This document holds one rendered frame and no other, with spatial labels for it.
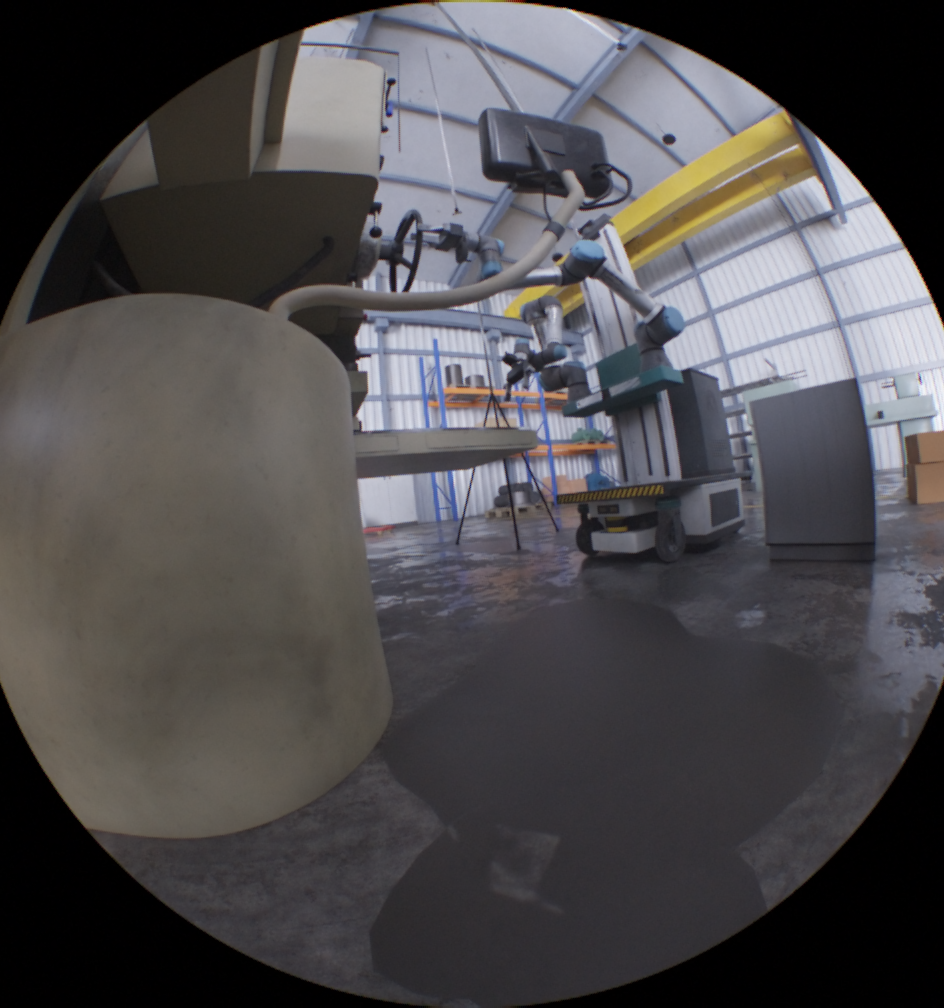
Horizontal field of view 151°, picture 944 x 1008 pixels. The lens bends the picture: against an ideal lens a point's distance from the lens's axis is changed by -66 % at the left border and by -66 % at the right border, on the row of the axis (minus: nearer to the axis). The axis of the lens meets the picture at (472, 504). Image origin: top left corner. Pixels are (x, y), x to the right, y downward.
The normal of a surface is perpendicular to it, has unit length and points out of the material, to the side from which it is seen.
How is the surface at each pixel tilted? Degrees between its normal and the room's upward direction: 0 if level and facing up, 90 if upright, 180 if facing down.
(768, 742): 0
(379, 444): 90
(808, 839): 0
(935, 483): 90
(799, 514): 90
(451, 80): 169
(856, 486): 90
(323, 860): 0
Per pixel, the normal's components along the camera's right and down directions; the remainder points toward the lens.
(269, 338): 0.89, -0.11
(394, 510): 0.44, -0.05
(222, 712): 0.72, -0.09
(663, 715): -0.12, -0.99
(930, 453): -0.79, 0.10
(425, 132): 0.21, 0.96
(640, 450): -0.90, 0.11
